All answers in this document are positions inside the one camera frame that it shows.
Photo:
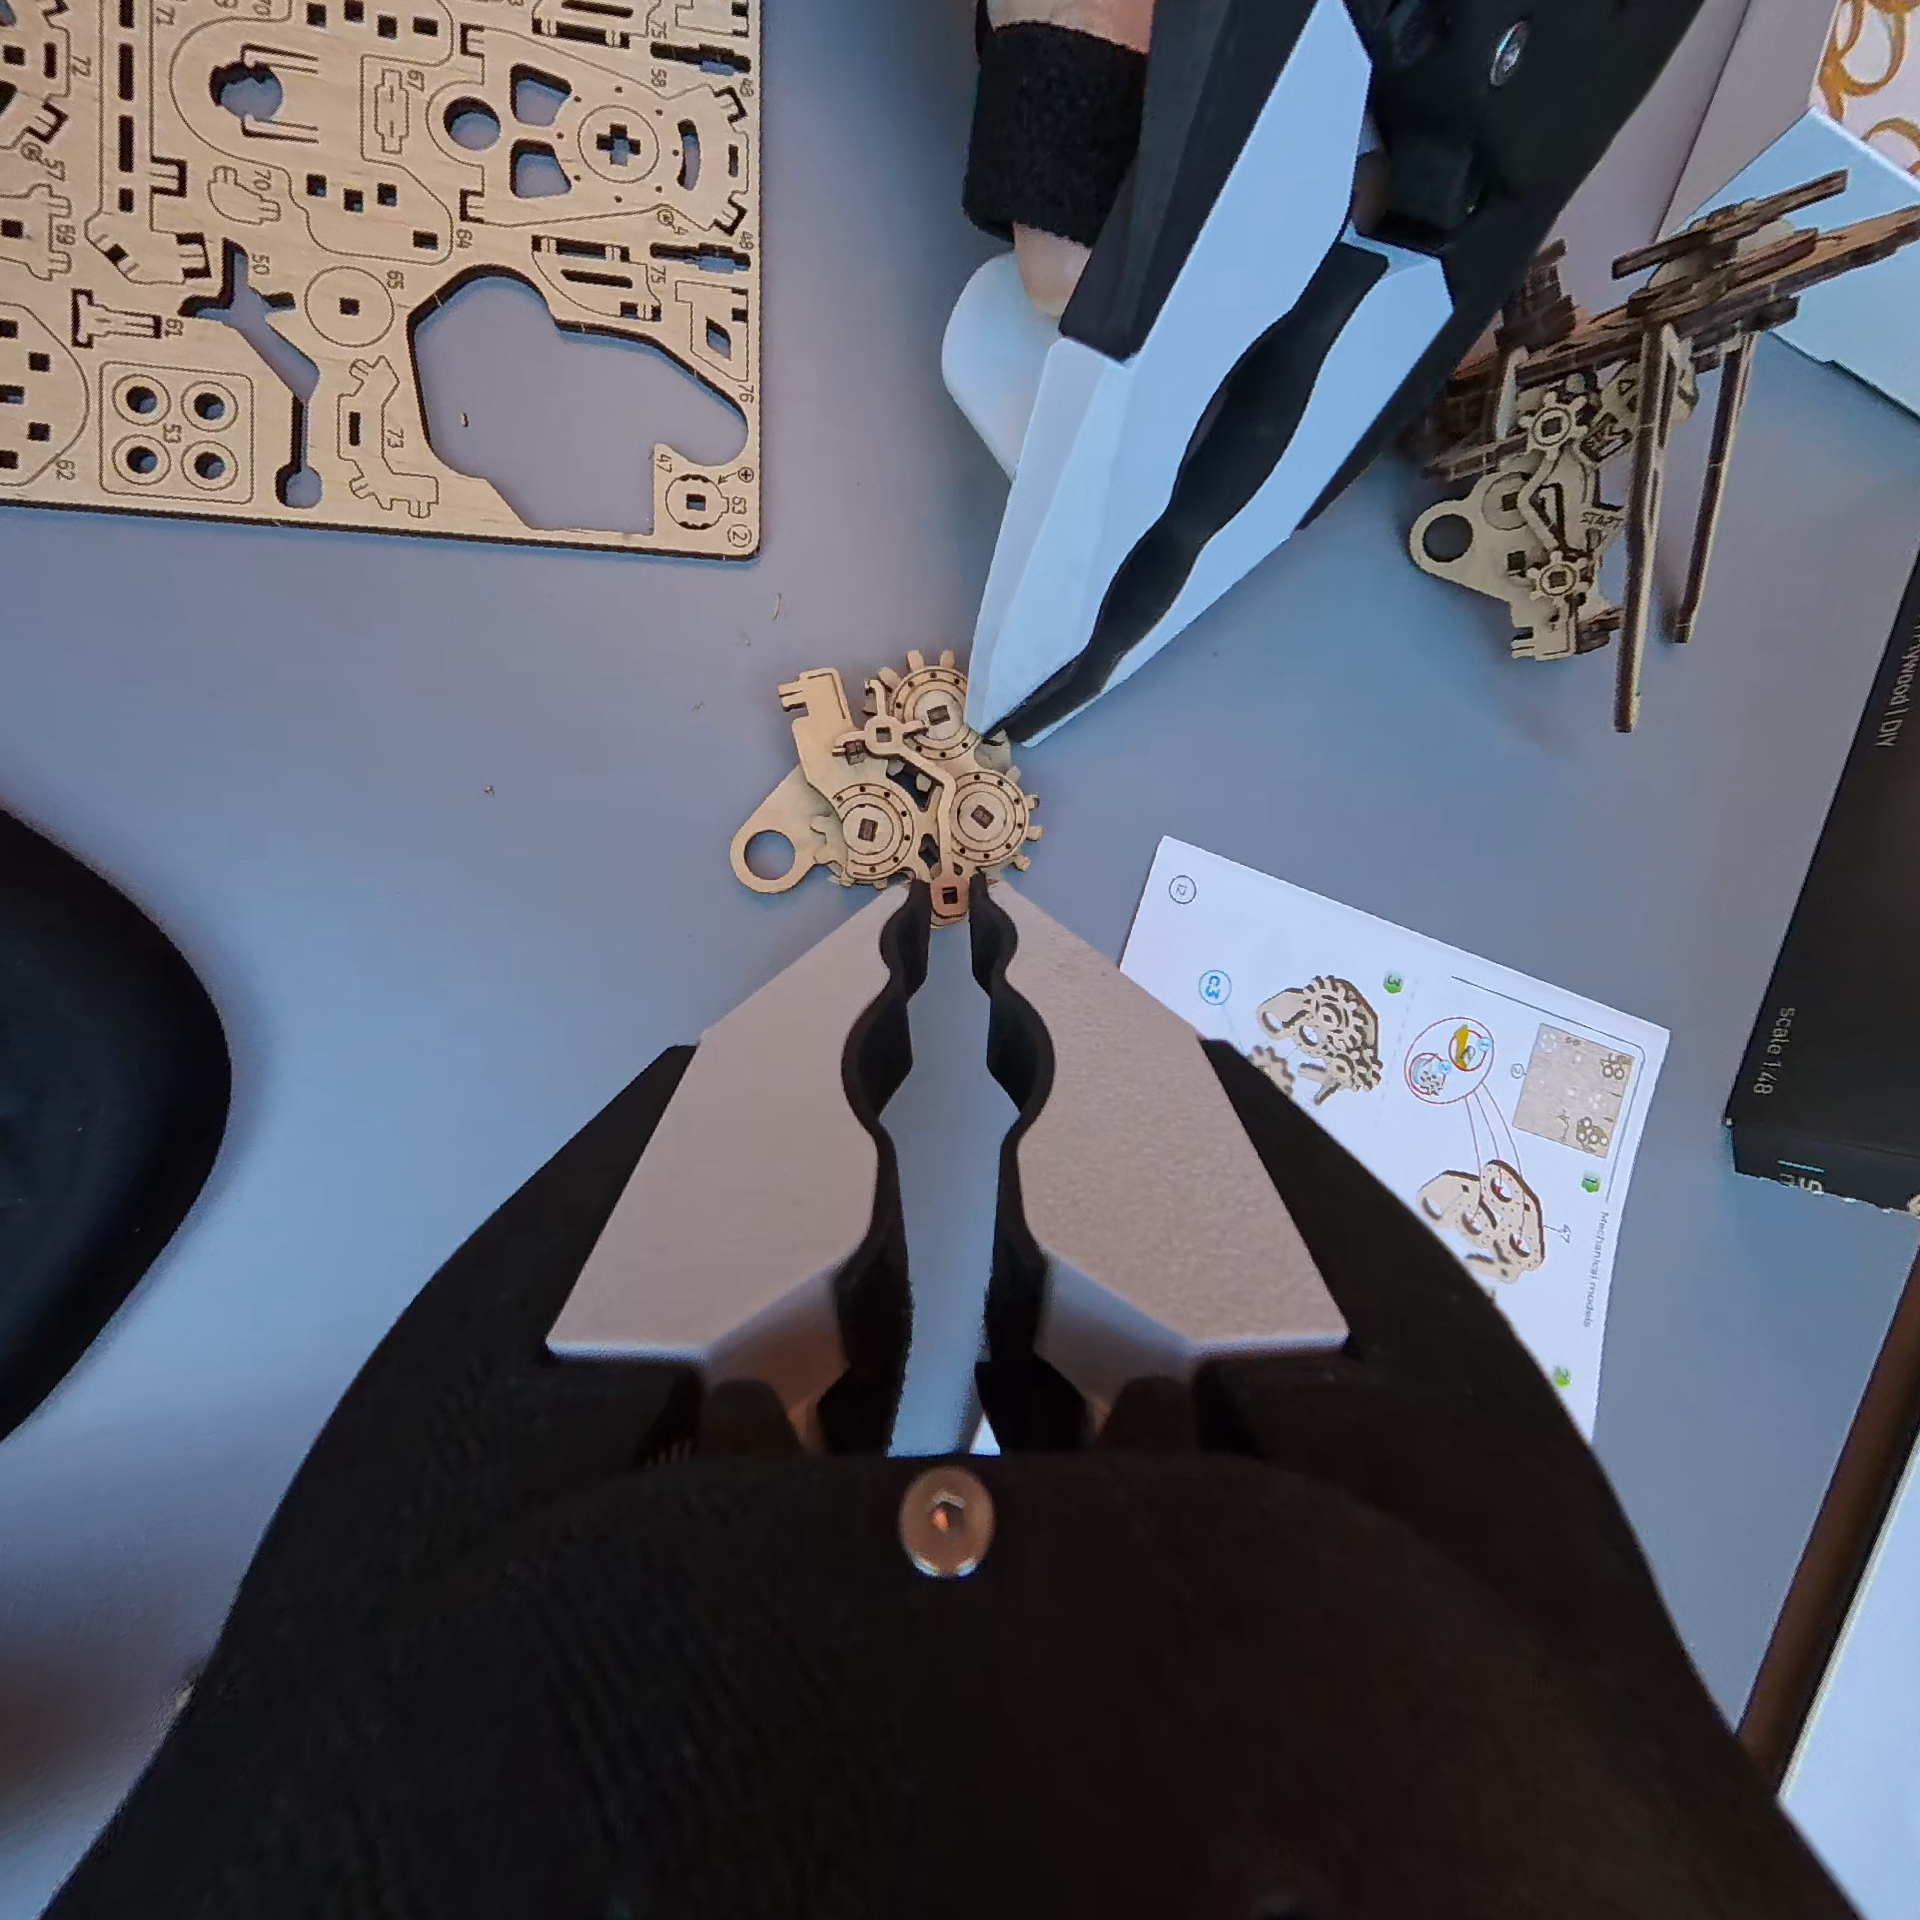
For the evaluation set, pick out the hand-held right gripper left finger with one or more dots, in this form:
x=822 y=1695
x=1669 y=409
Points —
x=722 y=1201

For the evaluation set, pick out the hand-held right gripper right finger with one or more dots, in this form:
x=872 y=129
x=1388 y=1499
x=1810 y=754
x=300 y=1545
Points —
x=1172 y=1201

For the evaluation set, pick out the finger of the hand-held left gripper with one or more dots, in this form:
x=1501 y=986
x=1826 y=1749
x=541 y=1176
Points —
x=1306 y=420
x=1080 y=493

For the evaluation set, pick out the wooden gear assembly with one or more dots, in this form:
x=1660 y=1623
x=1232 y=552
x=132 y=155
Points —
x=840 y=764

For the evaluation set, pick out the wooden lever puzzle piece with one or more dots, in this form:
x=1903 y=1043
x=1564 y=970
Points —
x=949 y=901

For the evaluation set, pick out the person's left hand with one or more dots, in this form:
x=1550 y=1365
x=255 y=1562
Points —
x=1055 y=269

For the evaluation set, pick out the wooden mechanical model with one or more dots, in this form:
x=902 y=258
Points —
x=1547 y=493

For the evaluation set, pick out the white cardboard box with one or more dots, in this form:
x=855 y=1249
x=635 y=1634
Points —
x=1799 y=255

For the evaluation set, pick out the small puzzle instruction booklet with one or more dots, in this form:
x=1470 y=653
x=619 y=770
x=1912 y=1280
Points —
x=1501 y=991

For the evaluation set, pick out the black quilted pad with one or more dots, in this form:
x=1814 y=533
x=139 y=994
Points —
x=91 y=1109

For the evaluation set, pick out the laser-cut wooden puzzle sheet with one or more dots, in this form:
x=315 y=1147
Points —
x=376 y=517

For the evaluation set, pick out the black box with teal edge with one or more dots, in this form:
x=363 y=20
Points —
x=1845 y=973

